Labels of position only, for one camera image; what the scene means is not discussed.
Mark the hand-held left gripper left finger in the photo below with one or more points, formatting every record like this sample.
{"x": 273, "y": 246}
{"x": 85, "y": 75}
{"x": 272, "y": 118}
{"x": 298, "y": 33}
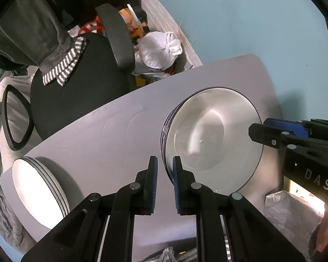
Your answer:
{"x": 153, "y": 185}

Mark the white knotted plastic bag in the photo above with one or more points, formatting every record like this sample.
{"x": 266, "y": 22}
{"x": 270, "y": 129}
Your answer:
{"x": 158, "y": 49}

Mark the grey knit cloth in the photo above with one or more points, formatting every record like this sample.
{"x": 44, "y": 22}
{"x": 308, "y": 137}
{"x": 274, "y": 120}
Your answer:
{"x": 166, "y": 254}

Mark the clear crumpled plastic bag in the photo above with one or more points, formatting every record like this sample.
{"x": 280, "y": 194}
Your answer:
{"x": 287, "y": 215}

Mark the black office chair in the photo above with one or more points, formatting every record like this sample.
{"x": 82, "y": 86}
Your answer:
{"x": 84, "y": 92}

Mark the yellowish box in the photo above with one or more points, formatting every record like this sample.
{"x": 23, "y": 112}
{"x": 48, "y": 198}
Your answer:
{"x": 303, "y": 195}

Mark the grey towel with striped edge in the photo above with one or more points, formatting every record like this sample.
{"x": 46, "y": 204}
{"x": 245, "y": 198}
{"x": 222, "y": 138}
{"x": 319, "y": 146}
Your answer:
{"x": 30, "y": 32}

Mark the white black-rimmed bowl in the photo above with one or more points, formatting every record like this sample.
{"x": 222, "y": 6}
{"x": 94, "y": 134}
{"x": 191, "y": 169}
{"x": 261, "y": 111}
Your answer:
{"x": 164, "y": 140}
{"x": 161, "y": 142}
{"x": 213, "y": 142}

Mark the red and white bag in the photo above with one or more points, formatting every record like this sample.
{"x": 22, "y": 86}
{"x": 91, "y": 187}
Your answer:
{"x": 90, "y": 27}

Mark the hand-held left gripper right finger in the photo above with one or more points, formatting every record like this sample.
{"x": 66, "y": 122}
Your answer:
{"x": 176, "y": 185}

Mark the orange plastic bag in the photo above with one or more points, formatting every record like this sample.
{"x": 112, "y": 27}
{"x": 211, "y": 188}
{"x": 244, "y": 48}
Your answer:
{"x": 127, "y": 21}

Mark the grey duvet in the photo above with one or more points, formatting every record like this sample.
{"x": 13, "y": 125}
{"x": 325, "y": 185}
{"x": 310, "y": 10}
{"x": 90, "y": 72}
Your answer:
{"x": 0, "y": 147}

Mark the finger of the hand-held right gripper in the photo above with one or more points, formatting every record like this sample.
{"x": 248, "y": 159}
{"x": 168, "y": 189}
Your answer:
{"x": 298, "y": 128}
{"x": 267, "y": 136}

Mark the grey plastic bag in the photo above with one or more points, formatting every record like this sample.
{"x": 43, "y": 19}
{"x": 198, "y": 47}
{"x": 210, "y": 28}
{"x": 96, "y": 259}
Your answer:
{"x": 150, "y": 71}

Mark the white quilted mat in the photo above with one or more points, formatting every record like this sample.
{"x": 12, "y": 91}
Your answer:
{"x": 158, "y": 13}

